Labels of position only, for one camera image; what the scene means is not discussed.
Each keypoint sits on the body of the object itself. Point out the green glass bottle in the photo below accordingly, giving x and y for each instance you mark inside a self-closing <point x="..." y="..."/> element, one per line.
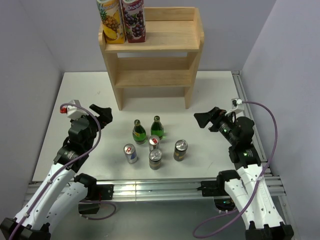
<point x="139" y="132"/>
<point x="157" y="128"/>

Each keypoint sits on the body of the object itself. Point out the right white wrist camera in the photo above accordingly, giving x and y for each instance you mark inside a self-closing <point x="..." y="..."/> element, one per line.
<point x="237" y="107"/>

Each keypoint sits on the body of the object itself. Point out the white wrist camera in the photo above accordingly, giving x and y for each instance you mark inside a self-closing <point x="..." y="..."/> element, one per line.
<point x="73" y="112"/>
<point x="237" y="107"/>

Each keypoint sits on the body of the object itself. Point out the wooden three-tier shelf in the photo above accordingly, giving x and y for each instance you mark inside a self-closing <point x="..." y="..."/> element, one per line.
<point x="169" y="57"/>

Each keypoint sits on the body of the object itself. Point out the aluminium rail frame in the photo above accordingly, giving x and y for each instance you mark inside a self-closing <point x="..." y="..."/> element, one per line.
<point x="191" y="156"/>

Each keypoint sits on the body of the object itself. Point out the right green glass bottle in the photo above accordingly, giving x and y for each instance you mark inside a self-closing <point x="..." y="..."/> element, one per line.
<point x="157" y="128"/>

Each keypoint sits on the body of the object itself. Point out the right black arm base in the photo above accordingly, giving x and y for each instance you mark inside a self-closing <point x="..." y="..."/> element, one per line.
<point x="222" y="201"/>

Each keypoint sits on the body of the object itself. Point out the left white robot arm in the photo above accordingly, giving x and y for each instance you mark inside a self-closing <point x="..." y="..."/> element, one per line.
<point x="63" y="186"/>

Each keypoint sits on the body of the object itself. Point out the black yellow tonic can front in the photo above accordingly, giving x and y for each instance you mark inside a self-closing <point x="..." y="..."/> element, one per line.
<point x="155" y="159"/>

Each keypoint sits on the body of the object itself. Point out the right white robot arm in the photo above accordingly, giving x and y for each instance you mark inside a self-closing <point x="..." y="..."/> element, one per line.
<point x="246" y="184"/>

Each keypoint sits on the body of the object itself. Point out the silver blue energy can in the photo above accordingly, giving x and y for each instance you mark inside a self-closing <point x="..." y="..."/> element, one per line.
<point x="130" y="153"/>

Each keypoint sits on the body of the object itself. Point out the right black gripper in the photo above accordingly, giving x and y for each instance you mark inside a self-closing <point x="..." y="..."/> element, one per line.
<point x="216" y="115"/>

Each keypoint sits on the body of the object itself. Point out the left green glass bottle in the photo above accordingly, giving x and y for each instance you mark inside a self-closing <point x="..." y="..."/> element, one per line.
<point x="139" y="132"/>

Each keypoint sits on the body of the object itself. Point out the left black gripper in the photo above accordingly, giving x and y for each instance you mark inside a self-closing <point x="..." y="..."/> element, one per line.
<point x="105" y="113"/>

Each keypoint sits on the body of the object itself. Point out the pineapple juice carton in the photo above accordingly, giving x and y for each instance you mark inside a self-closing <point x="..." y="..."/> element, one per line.
<point x="112" y="23"/>

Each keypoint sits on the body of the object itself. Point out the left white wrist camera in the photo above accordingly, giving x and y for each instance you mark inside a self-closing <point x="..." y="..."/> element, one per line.
<point x="73" y="112"/>

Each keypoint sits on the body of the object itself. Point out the black yellow tonic can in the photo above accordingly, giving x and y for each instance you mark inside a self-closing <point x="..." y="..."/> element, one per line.
<point x="155" y="159"/>
<point x="180" y="150"/>

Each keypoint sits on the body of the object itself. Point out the grape juice carton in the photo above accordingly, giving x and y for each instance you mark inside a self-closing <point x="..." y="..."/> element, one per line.
<point x="134" y="20"/>

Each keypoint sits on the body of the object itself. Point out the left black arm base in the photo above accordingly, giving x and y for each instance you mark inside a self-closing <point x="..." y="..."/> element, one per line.
<point x="96" y="193"/>

